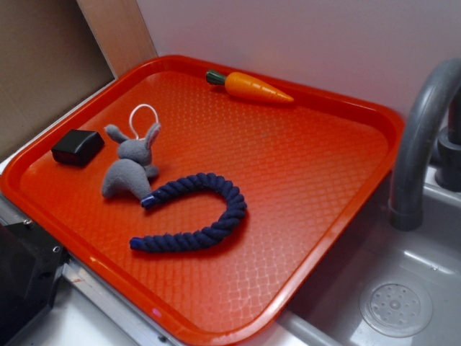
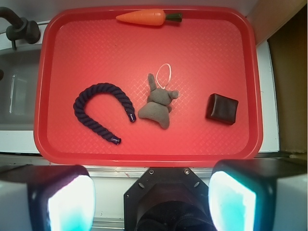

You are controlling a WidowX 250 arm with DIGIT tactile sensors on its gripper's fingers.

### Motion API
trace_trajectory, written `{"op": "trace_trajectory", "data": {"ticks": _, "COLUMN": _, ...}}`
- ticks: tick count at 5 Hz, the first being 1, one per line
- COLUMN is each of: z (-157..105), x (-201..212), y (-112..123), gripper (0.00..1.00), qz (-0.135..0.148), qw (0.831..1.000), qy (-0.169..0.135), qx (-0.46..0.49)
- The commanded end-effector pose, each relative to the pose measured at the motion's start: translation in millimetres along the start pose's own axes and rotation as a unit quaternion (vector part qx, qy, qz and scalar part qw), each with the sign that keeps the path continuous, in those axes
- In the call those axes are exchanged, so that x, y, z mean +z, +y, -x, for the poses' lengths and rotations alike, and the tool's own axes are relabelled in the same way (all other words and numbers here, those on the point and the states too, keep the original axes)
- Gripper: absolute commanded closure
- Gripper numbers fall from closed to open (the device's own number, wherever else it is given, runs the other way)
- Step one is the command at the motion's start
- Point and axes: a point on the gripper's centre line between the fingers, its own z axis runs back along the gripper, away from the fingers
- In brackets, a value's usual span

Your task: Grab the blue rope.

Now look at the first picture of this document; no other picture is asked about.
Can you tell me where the dark blue twisted rope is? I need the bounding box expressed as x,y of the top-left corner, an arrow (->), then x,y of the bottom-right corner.
129,172 -> 248,254

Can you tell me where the dark grey faucet handle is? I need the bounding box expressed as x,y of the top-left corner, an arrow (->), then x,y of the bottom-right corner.
435,90 -> 460,192

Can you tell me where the grey plush bunny toy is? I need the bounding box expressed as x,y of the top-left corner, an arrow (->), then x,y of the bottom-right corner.
102,104 -> 161,200

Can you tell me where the small black box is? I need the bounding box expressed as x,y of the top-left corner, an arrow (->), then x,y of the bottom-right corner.
51,129 -> 104,167

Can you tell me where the orange toy carrot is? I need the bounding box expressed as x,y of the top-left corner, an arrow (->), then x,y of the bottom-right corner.
205,70 -> 294,105

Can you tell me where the orange plastic tray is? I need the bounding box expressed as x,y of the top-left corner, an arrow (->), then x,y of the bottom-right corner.
1,56 -> 403,345

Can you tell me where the grey toy faucet spout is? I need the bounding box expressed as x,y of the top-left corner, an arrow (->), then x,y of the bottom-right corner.
388,57 -> 460,231

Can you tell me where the grey plastic toy sink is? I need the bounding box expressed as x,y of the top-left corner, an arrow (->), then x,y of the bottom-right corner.
278,169 -> 460,345

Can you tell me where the light wooden board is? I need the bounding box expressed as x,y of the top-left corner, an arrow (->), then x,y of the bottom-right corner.
77,0 -> 158,78

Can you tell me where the brown cardboard panel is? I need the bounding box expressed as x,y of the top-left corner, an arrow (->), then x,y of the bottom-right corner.
1,1 -> 114,159

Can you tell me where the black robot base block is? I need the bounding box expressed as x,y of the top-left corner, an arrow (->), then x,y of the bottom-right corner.
1,222 -> 66,345

